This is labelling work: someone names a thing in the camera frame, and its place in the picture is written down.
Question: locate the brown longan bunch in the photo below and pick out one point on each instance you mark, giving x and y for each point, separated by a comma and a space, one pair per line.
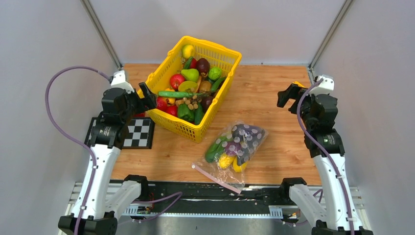
192, 102

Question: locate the green bell pepper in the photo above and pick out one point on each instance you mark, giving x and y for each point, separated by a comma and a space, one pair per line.
185, 113

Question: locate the green white bok choy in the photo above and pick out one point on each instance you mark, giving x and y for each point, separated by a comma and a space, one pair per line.
217, 148

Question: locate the yellow plastic basket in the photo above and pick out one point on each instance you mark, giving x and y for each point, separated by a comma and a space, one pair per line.
218, 55

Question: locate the black white checkerboard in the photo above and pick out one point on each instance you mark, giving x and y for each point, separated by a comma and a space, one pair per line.
138, 134

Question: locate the dark red round fruit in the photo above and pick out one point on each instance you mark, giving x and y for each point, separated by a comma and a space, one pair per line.
203, 67

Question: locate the dark purple eggplant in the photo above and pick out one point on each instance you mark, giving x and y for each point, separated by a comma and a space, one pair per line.
250, 138

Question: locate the light green round fruit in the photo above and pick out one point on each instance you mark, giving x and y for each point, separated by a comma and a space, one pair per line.
215, 73

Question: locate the yellow green lime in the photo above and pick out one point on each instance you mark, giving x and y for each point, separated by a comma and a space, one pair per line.
188, 51

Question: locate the brown kiwi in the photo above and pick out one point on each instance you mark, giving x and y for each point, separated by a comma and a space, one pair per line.
205, 86

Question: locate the dark green cucumber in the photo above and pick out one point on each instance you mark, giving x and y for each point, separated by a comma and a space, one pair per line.
215, 86

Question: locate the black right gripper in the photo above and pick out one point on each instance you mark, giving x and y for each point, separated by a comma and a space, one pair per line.
293, 91

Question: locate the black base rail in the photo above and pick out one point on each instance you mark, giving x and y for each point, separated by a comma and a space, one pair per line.
210, 198

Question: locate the yellow green pepper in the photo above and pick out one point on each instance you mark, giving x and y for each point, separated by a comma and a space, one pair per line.
188, 86

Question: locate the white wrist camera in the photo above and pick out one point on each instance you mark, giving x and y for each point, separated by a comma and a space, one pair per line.
325, 85
120, 82

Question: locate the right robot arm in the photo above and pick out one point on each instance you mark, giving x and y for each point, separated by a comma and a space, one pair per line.
316, 115

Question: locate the green pear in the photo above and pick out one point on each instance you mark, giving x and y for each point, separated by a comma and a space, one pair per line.
190, 74

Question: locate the purple onion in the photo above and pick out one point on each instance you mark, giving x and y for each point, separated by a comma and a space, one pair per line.
232, 148

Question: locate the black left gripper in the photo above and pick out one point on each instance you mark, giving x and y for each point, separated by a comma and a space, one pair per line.
148, 103

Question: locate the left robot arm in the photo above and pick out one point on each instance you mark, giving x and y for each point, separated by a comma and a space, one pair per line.
92, 213

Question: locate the clear zip top bag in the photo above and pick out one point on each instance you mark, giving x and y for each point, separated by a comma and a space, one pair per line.
226, 178

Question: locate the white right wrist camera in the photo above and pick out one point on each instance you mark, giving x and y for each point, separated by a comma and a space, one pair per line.
325, 85

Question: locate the red apple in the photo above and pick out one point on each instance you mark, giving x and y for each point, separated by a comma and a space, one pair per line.
176, 80

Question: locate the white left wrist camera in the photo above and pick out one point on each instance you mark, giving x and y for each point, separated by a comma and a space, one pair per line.
120, 82

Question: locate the yellow lemon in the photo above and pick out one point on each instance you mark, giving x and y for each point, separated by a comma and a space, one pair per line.
238, 168

